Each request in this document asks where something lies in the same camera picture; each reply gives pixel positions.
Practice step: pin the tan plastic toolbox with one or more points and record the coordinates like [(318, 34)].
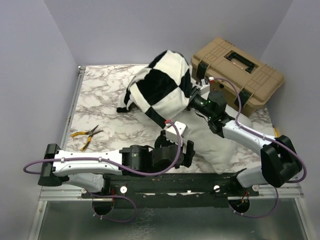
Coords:
[(246, 82)]

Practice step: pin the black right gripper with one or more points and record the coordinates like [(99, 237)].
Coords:
[(195, 91)]

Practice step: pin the white pillow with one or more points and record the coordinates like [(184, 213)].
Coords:
[(213, 154)]

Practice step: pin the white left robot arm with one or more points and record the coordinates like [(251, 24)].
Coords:
[(86, 170)]

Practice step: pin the black front mounting rail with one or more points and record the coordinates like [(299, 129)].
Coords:
[(173, 190)]

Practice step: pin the aluminium left side rail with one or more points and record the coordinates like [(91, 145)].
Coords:
[(72, 108)]

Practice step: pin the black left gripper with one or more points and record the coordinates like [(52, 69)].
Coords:
[(189, 153)]

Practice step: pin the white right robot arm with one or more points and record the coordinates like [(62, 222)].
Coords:
[(279, 161)]

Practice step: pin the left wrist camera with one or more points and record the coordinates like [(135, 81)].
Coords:
[(176, 131)]

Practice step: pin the black and white checkered pillowcase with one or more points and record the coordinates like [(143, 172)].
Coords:
[(160, 90)]

